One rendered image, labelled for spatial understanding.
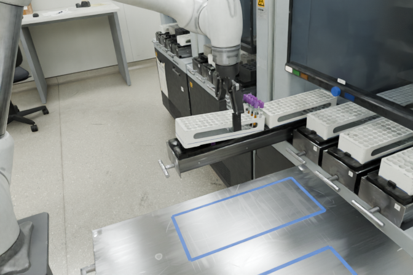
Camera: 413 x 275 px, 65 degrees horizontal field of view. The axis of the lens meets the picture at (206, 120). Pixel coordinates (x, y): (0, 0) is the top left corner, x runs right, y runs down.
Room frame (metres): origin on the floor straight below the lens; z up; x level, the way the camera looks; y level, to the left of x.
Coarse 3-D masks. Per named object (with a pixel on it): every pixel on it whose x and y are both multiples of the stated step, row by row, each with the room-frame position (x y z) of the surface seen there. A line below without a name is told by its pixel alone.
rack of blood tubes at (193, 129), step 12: (180, 120) 0.96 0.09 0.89; (192, 120) 0.97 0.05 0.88; (204, 120) 0.97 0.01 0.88; (216, 120) 0.96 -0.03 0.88; (228, 120) 0.96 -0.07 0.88; (252, 120) 0.97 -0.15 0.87; (264, 120) 0.99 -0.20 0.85; (180, 132) 0.92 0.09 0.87; (192, 132) 0.89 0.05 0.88; (204, 132) 0.98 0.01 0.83; (216, 132) 0.98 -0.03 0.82; (228, 132) 0.98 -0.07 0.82; (240, 132) 0.95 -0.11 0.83; (252, 132) 0.97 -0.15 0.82; (192, 144) 0.89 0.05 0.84
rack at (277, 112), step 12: (300, 96) 1.13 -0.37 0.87; (312, 96) 1.13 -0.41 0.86; (324, 96) 1.12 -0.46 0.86; (336, 96) 1.10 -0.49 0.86; (264, 108) 1.06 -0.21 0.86; (276, 108) 1.05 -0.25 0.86; (288, 108) 1.04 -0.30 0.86; (300, 108) 1.04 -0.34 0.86; (312, 108) 1.10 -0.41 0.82; (324, 108) 1.09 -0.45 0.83; (276, 120) 1.00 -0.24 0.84; (288, 120) 1.02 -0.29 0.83
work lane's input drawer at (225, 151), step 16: (272, 128) 0.99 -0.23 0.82; (288, 128) 1.00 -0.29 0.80; (176, 144) 0.93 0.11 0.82; (208, 144) 0.94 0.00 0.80; (224, 144) 0.92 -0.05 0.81; (240, 144) 0.93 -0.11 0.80; (256, 144) 0.95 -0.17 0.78; (272, 144) 0.98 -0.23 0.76; (160, 160) 0.94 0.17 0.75; (176, 160) 0.87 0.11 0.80; (192, 160) 0.87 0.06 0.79; (208, 160) 0.89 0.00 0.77
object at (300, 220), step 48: (240, 192) 0.66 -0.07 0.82; (288, 192) 0.65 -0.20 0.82; (336, 192) 0.63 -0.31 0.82; (96, 240) 0.54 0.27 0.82; (144, 240) 0.53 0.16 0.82; (192, 240) 0.52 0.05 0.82; (240, 240) 0.51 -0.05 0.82; (288, 240) 0.50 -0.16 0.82; (336, 240) 0.49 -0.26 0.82; (384, 240) 0.48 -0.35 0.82
